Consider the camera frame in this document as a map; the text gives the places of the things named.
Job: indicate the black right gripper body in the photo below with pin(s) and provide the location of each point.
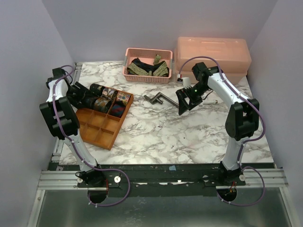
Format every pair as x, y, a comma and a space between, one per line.
187, 99

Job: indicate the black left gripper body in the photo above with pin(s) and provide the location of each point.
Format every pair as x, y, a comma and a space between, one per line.
75, 93

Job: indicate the dark brown blue floral tie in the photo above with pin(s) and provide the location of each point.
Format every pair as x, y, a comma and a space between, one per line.
89, 101

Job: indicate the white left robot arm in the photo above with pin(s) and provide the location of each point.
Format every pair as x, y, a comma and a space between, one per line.
63, 123

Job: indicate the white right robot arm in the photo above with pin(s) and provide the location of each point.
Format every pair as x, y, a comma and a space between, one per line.
242, 119

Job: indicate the dark green rolled tie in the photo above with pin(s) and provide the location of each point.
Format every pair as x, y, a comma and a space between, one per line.
96, 89

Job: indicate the gold floral rolled tie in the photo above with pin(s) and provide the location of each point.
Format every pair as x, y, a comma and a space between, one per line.
102, 105

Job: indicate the grey floral rolled tie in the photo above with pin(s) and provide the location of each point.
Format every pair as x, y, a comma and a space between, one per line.
109, 93

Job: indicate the olive green patterned tie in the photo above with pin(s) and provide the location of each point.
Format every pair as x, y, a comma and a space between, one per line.
146, 69

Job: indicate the orange wooden divided tray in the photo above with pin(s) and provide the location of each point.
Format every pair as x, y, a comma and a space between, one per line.
101, 129

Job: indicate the navy maroon striped rolled tie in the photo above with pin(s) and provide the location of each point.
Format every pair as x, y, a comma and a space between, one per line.
118, 109

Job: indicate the colourful patterned rolled tie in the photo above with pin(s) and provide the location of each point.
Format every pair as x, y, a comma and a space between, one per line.
123, 97

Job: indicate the black tie in basket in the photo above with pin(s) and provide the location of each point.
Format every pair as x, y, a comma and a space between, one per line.
142, 63

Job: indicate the pink plastic basket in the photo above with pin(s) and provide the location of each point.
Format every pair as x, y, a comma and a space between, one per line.
147, 65

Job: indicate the pink plastic storage box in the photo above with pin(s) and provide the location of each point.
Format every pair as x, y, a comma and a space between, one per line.
232, 55

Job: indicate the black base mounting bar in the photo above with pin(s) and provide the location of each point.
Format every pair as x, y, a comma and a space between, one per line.
117, 181

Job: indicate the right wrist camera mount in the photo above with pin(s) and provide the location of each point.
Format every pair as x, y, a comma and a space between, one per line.
184, 80

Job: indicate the dark metal crank handle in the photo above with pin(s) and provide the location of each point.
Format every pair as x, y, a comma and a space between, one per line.
158, 98

